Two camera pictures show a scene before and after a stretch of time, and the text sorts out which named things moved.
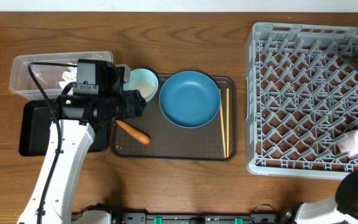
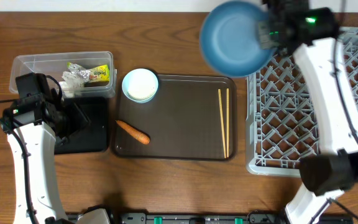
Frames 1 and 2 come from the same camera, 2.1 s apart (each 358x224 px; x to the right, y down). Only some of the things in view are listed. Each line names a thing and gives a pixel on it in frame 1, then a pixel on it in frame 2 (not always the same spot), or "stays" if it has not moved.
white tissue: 68,77 stays
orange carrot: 136,134 stays
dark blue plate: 189,99 → 230,40
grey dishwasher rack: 301,94 stays
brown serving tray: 171,141 stays
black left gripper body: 121,107 → 63,117
